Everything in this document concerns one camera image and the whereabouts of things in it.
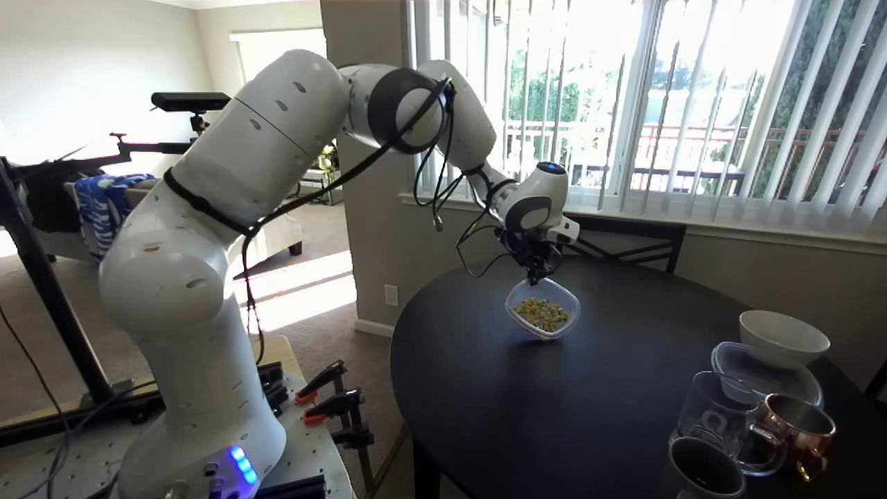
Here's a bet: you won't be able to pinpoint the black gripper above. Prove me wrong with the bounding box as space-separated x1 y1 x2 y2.
499 228 563 285

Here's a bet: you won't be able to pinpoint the clear plastic candy container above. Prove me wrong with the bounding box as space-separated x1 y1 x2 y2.
506 278 583 341

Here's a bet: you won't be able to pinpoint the yellow candy pile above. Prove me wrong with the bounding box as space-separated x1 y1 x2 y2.
517 300 570 332

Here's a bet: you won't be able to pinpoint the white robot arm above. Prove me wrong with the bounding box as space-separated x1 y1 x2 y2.
100 51 579 499

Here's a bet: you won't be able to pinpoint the empty clear plastic container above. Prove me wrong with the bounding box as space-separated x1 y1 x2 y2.
711 341 825 409

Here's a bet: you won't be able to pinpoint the black wooden chair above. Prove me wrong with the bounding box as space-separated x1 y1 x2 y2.
571 213 689 276

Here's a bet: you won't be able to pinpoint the round black table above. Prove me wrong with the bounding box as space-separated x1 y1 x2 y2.
388 255 887 499

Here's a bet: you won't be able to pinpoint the orange black clamp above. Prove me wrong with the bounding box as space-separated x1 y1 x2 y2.
302 388 378 499
295 361 348 404

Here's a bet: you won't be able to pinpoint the clear glass jar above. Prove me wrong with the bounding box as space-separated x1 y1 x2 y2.
673 373 784 476

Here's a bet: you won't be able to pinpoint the dark grey mug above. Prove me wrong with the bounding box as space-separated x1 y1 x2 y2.
662 439 747 499

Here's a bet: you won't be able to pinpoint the white ceramic bowl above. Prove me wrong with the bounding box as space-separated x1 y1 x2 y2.
739 310 833 368

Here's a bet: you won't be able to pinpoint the white vertical blinds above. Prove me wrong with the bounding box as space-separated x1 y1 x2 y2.
407 0 887 216

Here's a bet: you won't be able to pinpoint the copper mug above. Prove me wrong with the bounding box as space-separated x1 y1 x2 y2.
750 395 838 483

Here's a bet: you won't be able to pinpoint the robot mounting base table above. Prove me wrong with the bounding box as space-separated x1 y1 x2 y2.
0 339 357 499

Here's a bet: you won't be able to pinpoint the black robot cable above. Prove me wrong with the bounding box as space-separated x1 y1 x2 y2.
235 79 522 363

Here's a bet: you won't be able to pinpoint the black camera stand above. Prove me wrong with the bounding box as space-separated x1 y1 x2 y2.
0 91 231 446

